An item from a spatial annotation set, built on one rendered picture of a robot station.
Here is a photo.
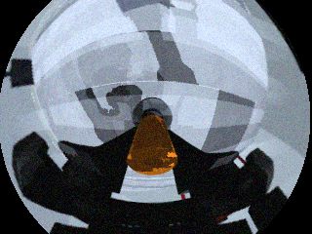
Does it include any orange knob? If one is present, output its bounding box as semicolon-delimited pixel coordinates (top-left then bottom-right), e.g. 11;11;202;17
126;114;178;176

